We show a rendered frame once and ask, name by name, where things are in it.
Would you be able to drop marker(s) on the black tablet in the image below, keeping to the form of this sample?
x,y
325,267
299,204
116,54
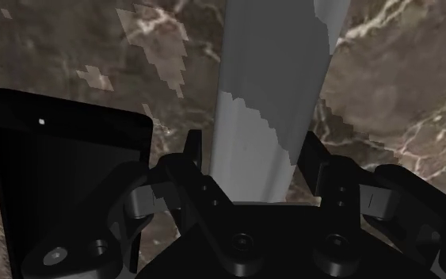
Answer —
x,y
52,154

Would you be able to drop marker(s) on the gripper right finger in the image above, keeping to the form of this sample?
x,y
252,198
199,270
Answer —
x,y
334,174

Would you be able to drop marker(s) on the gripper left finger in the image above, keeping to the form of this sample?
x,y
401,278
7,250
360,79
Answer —
x,y
191,185

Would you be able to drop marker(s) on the grey long flat bar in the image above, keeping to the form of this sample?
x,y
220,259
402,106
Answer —
x,y
269,77

